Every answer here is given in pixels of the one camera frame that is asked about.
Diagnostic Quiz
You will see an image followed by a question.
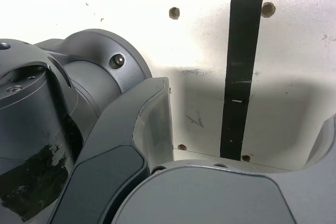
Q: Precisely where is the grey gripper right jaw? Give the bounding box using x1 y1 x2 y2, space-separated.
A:
110 115 336 224

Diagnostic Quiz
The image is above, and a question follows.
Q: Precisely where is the black tape strip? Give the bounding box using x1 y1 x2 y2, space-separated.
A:
219 0 265 162

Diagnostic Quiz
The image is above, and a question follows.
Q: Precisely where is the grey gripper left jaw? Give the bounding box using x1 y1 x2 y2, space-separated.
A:
49 77 174 224

